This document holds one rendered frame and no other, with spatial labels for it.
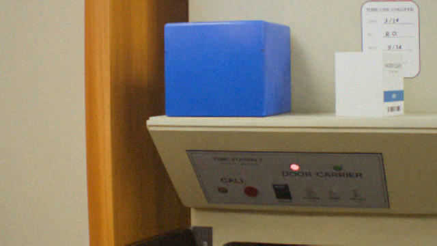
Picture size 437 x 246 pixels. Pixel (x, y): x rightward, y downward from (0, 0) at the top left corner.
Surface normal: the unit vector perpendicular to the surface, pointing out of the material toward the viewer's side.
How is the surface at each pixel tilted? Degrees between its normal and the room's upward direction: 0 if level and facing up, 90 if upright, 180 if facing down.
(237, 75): 90
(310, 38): 90
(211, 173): 135
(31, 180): 90
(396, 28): 90
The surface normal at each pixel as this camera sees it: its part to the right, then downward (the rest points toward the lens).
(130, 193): 0.94, 0.00
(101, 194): -0.33, 0.05
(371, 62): -0.58, 0.05
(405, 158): -0.22, 0.74
